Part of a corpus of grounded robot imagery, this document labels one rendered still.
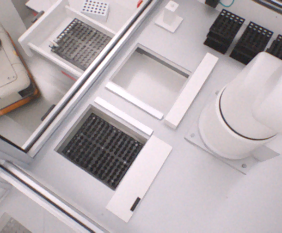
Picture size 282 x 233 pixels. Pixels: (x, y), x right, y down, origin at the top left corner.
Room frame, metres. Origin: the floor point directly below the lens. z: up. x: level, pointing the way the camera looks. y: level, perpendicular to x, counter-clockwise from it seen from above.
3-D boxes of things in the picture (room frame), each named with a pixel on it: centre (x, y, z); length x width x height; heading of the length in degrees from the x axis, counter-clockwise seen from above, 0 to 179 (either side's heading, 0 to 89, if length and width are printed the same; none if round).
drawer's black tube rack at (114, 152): (0.21, 0.12, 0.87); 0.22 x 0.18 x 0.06; 63
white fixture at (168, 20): (0.75, -0.07, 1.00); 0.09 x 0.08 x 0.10; 63
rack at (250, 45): (0.64, -0.39, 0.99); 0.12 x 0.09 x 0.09; 153
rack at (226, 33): (0.69, -0.28, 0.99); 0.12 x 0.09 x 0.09; 153
